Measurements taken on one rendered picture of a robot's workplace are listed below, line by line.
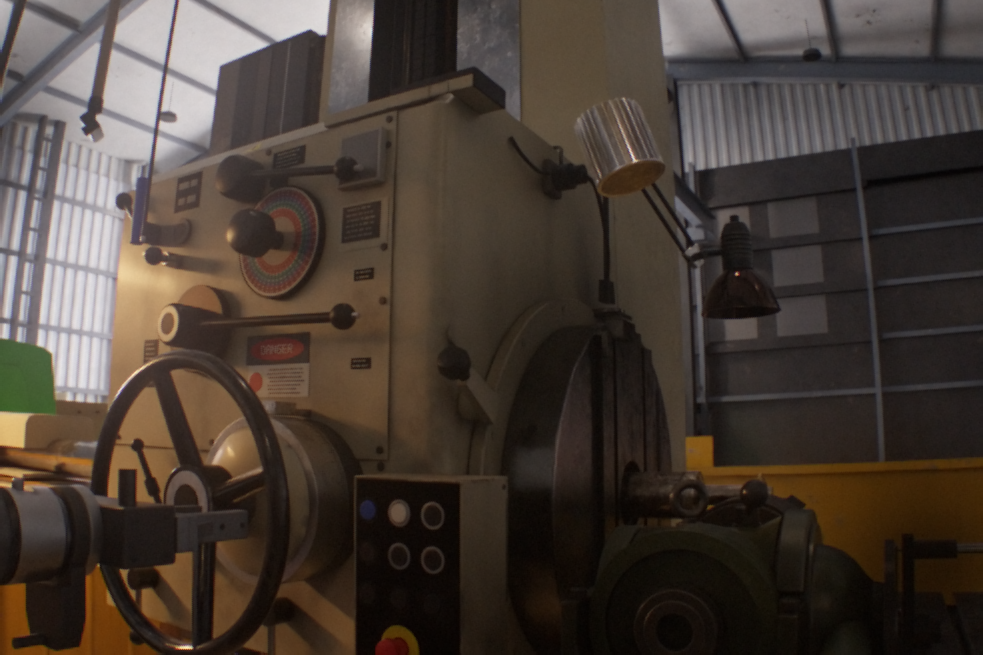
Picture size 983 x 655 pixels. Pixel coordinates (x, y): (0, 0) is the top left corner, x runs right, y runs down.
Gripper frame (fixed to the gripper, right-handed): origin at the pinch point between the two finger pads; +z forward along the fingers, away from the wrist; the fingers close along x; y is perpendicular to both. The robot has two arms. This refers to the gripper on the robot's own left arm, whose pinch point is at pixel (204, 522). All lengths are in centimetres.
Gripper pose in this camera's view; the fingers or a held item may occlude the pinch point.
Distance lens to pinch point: 74.7
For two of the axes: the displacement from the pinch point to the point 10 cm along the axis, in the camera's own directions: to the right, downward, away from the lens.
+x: -8.7, 1.2, 4.8
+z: 4.9, 1.7, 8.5
